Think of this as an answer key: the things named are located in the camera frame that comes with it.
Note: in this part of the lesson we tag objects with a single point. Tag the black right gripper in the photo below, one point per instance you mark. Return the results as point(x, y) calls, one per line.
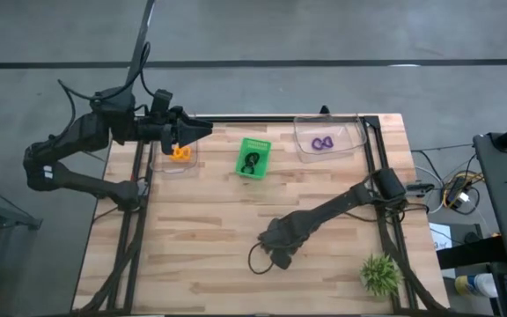
point(280, 242)

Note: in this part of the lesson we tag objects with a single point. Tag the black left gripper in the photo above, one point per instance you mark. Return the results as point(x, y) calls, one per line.
point(162, 101)

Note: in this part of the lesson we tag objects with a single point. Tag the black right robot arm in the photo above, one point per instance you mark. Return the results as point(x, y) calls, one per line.
point(337, 204)

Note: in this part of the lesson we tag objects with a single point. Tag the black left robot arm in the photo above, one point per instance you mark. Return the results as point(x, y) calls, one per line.
point(82, 132)

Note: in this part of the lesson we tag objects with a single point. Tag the clear plastic container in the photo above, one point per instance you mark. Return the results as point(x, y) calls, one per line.
point(174, 167)
point(350, 149)

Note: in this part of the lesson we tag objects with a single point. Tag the green plastic basket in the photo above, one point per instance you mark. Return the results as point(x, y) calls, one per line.
point(260, 143)

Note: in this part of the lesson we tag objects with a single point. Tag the green artificial plant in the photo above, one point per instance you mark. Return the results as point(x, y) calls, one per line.
point(381, 275)

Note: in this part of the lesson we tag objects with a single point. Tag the black power strip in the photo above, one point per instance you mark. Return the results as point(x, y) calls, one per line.
point(421, 188)

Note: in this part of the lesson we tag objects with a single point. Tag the white paper sheet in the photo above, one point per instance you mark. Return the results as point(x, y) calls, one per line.
point(440, 233)

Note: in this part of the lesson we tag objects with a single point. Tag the black shelf bar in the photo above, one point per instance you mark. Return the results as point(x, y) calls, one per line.
point(469, 253)

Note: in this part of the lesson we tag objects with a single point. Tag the white plug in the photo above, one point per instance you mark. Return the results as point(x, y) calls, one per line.
point(465, 198)

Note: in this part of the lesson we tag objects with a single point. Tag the black metal stand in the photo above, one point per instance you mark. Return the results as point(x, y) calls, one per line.
point(7, 216)

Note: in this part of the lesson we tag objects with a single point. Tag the white and yellow bottle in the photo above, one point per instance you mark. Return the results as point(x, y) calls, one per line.
point(478, 285)

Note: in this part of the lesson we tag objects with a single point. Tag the black metal table frame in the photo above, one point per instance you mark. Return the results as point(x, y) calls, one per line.
point(253, 118)

